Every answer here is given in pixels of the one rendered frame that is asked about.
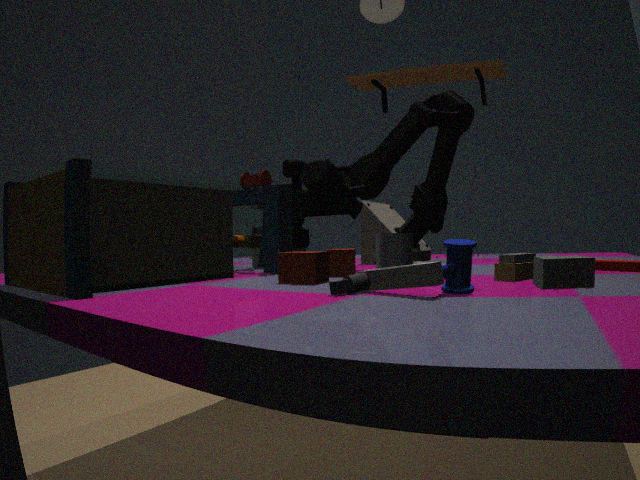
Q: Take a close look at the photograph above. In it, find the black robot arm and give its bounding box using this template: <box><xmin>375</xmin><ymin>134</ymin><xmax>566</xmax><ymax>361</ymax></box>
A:
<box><xmin>292</xmin><ymin>90</ymin><xmax>475</xmax><ymax>248</ymax></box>

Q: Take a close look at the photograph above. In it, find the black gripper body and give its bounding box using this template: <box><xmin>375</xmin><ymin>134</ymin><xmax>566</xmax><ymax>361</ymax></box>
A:
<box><xmin>283</xmin><ymin>159</ymin><xmax>326</xmax><ymax>248</ymax></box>

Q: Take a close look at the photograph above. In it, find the red flat bar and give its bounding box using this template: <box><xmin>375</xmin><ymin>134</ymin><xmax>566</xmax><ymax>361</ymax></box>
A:
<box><xmin>595</xmin><ymin>260</ymin><xmax>640</xmax><ymax>272</ymax></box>

